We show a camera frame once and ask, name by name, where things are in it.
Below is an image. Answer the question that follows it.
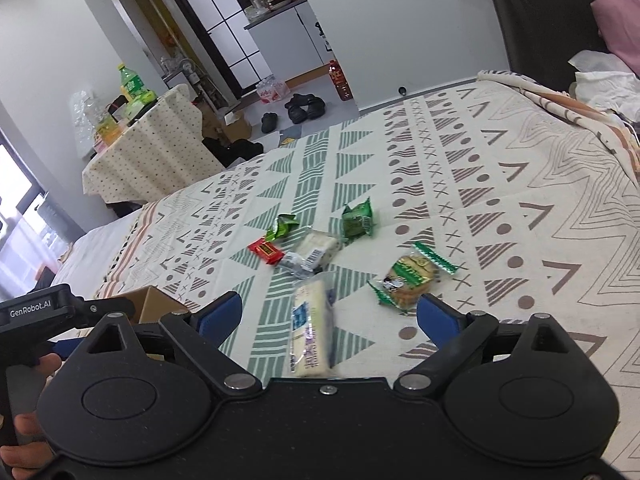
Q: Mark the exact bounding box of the grey storage unit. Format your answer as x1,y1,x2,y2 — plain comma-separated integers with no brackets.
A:
35,195,71,261

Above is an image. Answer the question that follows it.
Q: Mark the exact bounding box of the green twisted snack packet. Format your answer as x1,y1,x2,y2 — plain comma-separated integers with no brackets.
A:
265,214,298,242

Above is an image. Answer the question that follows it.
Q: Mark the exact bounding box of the grey kitchen cabinet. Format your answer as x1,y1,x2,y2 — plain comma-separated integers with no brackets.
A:
243,0,328,86

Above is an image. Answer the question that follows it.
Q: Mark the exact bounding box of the window with dark frame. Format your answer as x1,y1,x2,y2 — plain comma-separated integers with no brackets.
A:
0,130,66,306

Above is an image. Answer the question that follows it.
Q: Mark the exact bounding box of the green square snack packet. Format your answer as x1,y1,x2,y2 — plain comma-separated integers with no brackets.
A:
341,198,376,241

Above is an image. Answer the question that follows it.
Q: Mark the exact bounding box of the green soda bottle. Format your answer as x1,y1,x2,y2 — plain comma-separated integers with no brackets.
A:
118,62,146,103

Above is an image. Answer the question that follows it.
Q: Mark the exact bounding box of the small brown carton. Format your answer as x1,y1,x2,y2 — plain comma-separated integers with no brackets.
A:
220,110,251,146

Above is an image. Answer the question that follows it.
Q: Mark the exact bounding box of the brown cardboard box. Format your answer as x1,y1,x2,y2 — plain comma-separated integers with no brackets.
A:
116,285,195,325

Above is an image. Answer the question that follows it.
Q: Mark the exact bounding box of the black bag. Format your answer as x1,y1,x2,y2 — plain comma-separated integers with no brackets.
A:
202,137,264,168

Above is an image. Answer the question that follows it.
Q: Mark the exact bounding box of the round biscuit green packet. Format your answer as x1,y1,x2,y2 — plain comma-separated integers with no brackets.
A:
367,241,460,315

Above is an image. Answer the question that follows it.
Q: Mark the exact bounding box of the wooden door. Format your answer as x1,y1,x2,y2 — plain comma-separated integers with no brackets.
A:
124,0,201,81

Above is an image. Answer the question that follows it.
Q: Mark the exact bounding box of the clear bottle with yellow liquid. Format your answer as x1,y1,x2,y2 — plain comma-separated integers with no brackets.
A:
87,95,123,143

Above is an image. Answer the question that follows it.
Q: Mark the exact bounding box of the green pack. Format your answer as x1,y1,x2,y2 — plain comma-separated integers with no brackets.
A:
125,89,158,118

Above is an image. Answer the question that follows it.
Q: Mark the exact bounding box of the person's left hand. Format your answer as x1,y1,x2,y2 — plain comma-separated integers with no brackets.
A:
0,352,63,480

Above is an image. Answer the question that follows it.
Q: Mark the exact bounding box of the clear bubble wrap panel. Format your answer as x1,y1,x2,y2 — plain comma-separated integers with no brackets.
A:
67,89,101,161

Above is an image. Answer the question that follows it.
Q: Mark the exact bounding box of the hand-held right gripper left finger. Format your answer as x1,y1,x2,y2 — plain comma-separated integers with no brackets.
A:
80,291,263,395

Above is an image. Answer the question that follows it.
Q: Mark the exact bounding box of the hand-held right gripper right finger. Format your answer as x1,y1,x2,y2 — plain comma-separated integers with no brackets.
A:
394,292,593,395

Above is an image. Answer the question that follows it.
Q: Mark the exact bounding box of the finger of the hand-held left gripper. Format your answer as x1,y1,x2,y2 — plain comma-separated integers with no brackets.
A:
47,336,88,360

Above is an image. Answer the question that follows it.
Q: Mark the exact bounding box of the patterned blanket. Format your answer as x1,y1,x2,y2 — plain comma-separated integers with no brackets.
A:
95,69,640,391

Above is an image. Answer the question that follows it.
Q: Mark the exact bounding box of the long white bread packet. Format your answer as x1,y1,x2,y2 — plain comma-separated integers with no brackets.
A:
289,272,337,378

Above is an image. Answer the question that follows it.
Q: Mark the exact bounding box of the black headboard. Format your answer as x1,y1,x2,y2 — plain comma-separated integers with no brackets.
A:
480,0,640,91

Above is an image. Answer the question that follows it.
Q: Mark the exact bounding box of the white crumpled cloth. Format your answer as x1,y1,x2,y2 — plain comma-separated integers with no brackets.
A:
567,50,640,123

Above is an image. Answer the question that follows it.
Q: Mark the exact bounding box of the white bed sheet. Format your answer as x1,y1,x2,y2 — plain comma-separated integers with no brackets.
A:
50,210,146,296

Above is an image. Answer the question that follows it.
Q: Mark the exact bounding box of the clear packet with black print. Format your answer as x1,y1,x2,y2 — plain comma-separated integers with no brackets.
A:
276,230,343,278

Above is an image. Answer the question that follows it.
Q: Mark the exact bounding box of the pink water bottle pack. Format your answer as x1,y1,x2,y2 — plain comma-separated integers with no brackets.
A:
256,74,291,105

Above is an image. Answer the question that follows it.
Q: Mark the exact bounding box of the red drink bottle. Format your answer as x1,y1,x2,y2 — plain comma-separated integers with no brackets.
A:
327,59,353,102

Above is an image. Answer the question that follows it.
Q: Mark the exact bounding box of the sliding glass door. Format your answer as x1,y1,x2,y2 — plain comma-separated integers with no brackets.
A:
160,0,273,103

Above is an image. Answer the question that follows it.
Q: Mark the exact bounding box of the round table with dotted cloth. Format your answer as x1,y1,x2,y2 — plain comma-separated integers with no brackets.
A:
82,84,226,203

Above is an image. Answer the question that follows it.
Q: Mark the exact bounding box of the red snack packet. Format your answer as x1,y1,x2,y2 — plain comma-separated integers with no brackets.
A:
248,240,286,267

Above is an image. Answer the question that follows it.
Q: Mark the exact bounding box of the pink pillow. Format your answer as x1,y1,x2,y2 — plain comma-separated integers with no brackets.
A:
590,0,640,73

